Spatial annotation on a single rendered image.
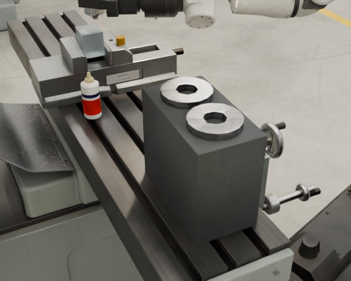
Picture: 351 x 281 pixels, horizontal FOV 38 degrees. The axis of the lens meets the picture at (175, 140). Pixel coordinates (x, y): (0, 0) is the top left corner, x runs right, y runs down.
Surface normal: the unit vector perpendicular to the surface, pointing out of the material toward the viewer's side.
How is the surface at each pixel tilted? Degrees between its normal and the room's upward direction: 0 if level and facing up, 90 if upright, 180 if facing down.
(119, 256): 90
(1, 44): 0
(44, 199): 90
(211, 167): 90
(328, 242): 0
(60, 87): 90
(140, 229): 0
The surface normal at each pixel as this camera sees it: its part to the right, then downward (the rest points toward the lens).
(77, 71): 0.40, 0.52
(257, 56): 0.00, -0.82
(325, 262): 0.50, -0.30
